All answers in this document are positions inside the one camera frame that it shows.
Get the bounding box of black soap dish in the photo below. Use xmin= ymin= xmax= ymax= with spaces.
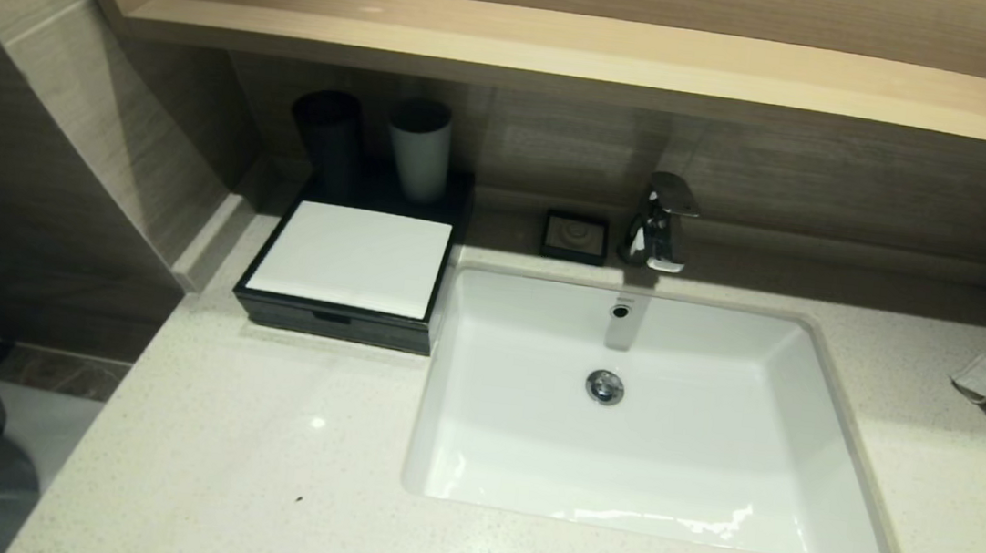
xmin=538 ymin=207 xmax=612 ymax=267

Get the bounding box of black cup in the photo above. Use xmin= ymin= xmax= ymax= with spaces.
xmin=282 ymin=87 xmax=373 ymax=204

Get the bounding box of black amenity box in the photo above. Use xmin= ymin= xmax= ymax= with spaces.
xmin=229 ymin=148 xmax=478 ymax=361

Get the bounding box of chrome drain stopper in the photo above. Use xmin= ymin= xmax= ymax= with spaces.
xmin=583 ymin=368 xmax=628 ymax=408

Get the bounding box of wooden wall shelf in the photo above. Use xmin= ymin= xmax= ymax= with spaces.
xmin=25 ymin=0 xmax=986 ymax=169

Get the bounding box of chrome faucet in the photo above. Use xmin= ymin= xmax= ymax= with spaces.
xmin=618 ymin=167 xmax=704 ymax=276

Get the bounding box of white sink basin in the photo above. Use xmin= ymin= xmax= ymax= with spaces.
xmin=395 ymin=258 xmax=928 ymax=553

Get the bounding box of grey plastic cup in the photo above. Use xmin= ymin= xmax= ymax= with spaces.
xmin=379 ymin=97 xmax=457 ymax=209

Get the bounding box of black tray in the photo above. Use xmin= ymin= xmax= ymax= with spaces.
xmin=231 ymin=293 xmax=435 ymax=358

